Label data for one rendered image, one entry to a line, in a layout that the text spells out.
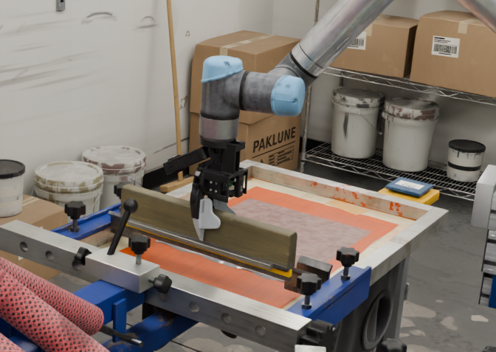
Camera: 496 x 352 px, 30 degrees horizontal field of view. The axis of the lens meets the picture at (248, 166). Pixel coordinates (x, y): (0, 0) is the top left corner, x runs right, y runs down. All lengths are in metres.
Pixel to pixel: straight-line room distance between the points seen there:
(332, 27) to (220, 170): 0.35
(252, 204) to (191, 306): 0.71
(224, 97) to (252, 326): 0.43
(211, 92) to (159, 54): 3.32
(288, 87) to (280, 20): 4.29
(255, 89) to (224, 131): 0.11
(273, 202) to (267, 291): 0.52
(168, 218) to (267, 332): 0.42
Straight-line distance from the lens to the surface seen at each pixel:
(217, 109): 1.73
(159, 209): 1.90
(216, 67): 1.72
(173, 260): 1.97
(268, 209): 2.29
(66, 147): 4.59
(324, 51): 1.79
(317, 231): 2.18
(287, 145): 5.56
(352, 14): 1.77
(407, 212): 2.32
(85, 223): 2.03
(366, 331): 2.19
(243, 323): 1.59
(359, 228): 2.22
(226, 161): 1.77
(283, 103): 1.70
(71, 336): 1.25
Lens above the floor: 1.76
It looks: 18 degrees down
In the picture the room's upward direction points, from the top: 4 degrees clockwise
